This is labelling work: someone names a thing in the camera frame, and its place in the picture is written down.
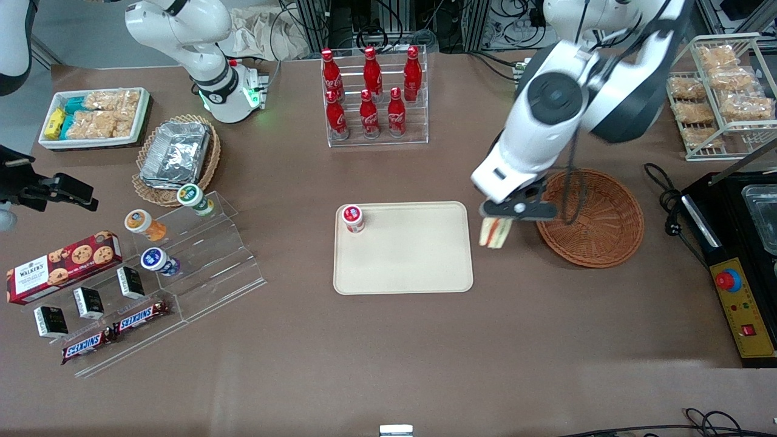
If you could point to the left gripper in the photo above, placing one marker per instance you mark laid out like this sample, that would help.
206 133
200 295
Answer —
530 192

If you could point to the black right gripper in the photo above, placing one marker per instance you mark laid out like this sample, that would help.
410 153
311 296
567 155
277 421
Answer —
18 181

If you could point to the triangular sandwich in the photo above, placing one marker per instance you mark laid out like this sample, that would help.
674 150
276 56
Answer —
495 233

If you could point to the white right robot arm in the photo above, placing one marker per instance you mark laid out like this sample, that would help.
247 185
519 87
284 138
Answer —
194 42

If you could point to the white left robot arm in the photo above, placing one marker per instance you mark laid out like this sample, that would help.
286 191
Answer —
607 79

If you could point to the brown wicker basket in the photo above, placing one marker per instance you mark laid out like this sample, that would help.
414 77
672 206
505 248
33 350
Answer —
607 224

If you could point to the cream plastic tray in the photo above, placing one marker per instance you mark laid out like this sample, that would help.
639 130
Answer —
413 255

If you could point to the light wicker basket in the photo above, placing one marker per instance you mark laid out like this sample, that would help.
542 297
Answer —
209 164

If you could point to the white rectangular snack bin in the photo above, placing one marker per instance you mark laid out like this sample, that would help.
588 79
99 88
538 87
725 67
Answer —
91 143

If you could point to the teal snack packet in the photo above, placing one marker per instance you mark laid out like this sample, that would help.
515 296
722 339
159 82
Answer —
68 126
76 104

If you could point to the clear bag of crackers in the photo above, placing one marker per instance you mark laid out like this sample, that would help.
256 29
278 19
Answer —
126 124
701 137
746 108
734 79
718 56
694 111
112 100
686 87
91 125

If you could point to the orange lid gum jar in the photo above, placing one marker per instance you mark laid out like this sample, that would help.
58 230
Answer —
139 221

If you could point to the yellow snack packet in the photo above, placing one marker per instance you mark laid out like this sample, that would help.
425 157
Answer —
54 123

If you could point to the red Walkers cookie box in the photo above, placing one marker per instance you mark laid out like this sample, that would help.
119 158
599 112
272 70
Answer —
61 267

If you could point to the purple lid gum jar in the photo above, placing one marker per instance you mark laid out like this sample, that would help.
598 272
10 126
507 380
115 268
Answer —
155 260

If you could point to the small black white box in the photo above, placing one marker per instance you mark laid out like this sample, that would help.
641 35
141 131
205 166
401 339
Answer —
51 321
131 282
88 303

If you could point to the silver aluminium foil container stack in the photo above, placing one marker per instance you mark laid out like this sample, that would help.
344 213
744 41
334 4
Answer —
176 152

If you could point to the green lid gum jar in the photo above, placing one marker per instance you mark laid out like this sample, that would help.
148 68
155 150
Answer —
190 195

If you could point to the Snickers chocolate bar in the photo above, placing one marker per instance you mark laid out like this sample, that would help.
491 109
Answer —
141 317
85 346

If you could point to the clear acrylic tiered display stand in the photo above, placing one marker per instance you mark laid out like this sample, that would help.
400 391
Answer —
206 261

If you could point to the red cola bottle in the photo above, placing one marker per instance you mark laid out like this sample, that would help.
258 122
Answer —
413 71
335 118
331 73
371 71
396 115
368 118

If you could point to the clear acrylic bottle rack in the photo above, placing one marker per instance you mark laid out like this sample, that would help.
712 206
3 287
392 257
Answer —
379 138

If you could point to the red lid gum jar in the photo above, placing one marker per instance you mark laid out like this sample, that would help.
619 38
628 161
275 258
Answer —
352 215

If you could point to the clear plastic container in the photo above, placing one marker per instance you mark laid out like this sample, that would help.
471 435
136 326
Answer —
762 212

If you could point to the beige cloth bag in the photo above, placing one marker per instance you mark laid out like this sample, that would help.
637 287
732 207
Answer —
261 30

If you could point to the black machine with yellow panel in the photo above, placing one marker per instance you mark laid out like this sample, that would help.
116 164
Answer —
746 315

